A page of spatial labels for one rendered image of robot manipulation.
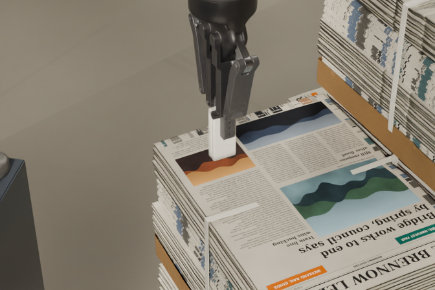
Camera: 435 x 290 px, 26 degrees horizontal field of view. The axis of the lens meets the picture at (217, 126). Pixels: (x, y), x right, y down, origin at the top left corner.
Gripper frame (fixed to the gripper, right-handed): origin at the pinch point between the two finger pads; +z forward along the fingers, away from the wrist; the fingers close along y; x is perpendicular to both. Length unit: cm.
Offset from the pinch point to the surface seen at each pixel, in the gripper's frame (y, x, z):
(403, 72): 0.7, -26.7, -0.3
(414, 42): -0.1, -27.1, -5.1
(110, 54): 172, -46, 96
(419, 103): -3.7, -26.2, 1.8
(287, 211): -3.0, -7.9, 13.3
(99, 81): 158, -37, 96
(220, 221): -0.4, 0.5, 13.6
